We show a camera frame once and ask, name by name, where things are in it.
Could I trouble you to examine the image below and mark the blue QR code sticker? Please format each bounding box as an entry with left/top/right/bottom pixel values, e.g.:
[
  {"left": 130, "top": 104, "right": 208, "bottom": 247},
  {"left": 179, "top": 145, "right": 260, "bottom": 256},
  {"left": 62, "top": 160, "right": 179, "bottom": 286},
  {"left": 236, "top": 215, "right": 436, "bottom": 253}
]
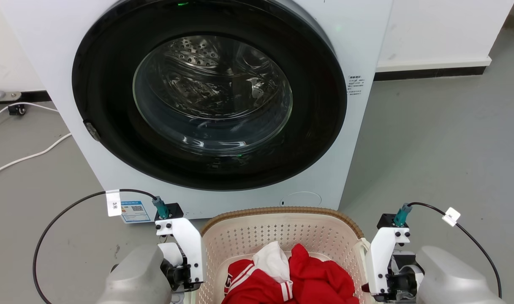
[{"left": 120, "top": 201, "right": 151, "bottom": 223}]

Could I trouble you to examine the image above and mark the thin white floor cable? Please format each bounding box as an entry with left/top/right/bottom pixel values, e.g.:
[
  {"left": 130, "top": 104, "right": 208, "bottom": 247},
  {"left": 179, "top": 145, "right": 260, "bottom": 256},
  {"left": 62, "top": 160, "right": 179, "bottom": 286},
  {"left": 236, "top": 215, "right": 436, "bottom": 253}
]
[{"left": 0, "top": 101, "right": 59, "bottom": 128}]

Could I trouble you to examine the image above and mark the red garment with white stripes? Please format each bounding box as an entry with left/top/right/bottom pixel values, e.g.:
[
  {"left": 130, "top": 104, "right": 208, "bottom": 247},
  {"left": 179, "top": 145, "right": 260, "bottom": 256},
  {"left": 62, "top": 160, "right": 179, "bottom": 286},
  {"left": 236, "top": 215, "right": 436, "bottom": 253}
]
[{"left": 221, "top": 243, "right": 360, "bottom": 304}]

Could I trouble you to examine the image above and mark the long white cable tag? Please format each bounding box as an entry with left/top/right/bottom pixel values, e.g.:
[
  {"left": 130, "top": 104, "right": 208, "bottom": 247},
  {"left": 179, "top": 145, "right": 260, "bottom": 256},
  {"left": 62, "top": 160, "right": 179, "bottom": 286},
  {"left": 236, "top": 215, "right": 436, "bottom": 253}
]
[{"left": 106, "top": 190, "right": 122, "bottom": 217}]

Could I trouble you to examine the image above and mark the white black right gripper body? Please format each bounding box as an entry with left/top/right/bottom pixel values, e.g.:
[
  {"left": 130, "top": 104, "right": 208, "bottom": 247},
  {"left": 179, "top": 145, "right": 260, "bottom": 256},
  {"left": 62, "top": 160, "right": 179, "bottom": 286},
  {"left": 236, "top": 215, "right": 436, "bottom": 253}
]
[{"left": 364, "top": 227, "right": 425, "bottom": 303}]

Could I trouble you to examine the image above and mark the beige plastic laundry basket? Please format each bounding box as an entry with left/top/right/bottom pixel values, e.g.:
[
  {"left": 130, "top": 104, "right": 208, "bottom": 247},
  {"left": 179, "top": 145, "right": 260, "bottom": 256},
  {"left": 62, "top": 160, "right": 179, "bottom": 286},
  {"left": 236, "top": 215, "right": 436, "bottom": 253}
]
[{"left": 195, "top": 206, "right": 373, "bottom": 304}]

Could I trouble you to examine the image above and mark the white front-load washing machine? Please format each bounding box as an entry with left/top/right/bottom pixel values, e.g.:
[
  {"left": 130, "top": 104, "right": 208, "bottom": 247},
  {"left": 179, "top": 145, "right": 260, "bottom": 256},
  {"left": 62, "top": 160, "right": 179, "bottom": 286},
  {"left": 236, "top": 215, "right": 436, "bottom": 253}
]
[{"left": 0, "top": 0, "right": 395, "bottom": 223}]

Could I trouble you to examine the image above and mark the white text warning label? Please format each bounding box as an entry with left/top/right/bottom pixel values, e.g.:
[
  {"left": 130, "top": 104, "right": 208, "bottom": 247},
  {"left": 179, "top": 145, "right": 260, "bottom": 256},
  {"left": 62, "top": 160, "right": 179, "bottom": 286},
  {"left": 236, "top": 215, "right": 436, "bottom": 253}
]
[{"left": 347, "top": 75, "right": 365, "bottom": 96}]

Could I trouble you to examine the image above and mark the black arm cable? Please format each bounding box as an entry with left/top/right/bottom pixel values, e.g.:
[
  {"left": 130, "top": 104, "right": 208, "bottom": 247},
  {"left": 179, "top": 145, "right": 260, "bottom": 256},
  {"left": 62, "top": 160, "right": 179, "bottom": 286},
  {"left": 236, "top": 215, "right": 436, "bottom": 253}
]
[
  {"left": 33, "top": 189, "right": 171, "bottom": 304},
  {"left": 393, "top": 202, "right": 503, "bottom": 299}
]

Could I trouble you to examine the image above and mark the black baseboard strip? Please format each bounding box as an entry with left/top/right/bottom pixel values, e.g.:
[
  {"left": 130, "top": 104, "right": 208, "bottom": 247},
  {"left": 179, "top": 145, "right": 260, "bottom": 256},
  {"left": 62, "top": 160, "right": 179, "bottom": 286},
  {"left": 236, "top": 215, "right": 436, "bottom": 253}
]
[{"left": 374, "top": 66, "right": 487, "bottom": 81}]

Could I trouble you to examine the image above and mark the small white cable tag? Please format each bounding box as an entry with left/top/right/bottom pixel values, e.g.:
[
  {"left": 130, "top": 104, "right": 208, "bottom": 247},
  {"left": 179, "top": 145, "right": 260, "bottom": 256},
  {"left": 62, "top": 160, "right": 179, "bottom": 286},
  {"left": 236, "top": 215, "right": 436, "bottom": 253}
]
[{"left": 442, "top": 207, "right": 461, "bottom": 227}]

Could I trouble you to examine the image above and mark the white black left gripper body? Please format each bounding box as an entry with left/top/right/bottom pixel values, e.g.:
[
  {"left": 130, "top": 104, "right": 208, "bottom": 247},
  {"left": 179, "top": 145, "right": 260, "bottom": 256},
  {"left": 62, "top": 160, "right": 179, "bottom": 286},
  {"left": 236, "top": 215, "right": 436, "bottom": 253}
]
[{"left": 155, "top": 217, "right": 205, "bottom": 293}]

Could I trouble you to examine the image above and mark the steel washer drum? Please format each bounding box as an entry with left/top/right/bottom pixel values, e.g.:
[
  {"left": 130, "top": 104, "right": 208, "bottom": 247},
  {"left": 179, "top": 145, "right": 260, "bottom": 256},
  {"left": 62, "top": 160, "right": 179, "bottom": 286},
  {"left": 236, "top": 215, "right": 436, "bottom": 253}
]
[{"left": 133, "top": 35, "right": 294, "bottom": 157}]

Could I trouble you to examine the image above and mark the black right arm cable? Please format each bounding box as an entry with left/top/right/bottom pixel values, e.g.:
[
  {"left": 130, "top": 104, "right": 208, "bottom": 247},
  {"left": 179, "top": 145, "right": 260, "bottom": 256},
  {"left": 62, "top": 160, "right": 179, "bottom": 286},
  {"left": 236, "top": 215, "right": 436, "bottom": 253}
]
[{"left": 393, "top": 202, "right": 503, "bottom": 299}]

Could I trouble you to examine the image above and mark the black round washer door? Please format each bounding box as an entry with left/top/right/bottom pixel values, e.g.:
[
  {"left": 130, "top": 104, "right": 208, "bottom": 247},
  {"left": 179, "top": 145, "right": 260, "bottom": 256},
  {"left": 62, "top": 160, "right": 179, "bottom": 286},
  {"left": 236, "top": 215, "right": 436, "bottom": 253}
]
[{"left": 71, "top": 0, "right": 348, "bottom": 191}]

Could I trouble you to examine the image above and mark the thick white floor cable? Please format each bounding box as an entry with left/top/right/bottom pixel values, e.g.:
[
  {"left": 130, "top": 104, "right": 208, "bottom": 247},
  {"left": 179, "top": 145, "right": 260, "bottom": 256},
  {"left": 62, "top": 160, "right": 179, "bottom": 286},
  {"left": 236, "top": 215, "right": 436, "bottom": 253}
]
[{"left": 0, "top": 133, "right": 73, "bottom": 179}]

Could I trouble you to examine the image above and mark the round washer filter cover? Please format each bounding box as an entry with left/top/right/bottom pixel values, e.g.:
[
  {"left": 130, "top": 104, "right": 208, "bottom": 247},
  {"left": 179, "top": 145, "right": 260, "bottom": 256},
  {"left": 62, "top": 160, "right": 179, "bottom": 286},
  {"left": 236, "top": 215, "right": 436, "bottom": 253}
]
[{"left": 280, "top": 191, "right": 322, "bottom": 208}]

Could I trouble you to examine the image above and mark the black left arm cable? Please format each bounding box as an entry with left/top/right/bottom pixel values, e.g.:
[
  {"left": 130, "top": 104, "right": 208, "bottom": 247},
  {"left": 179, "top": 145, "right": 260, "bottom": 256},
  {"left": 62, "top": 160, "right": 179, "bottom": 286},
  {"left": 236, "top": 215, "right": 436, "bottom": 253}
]
[{"left": 33, "top": 189, "right": 171, "bottom": 304}]

